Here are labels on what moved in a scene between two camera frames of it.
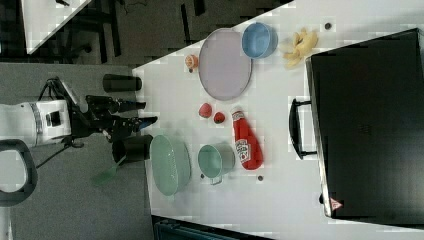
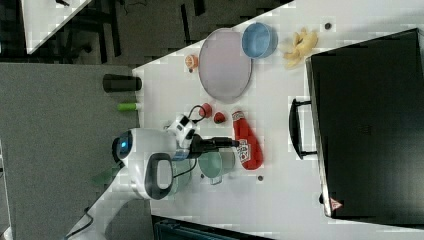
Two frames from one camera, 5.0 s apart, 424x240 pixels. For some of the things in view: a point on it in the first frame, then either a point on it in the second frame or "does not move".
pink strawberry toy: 205,110 does not move
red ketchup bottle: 247,144 does not move
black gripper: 102,115 → 199,146
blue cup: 259,41 does not move
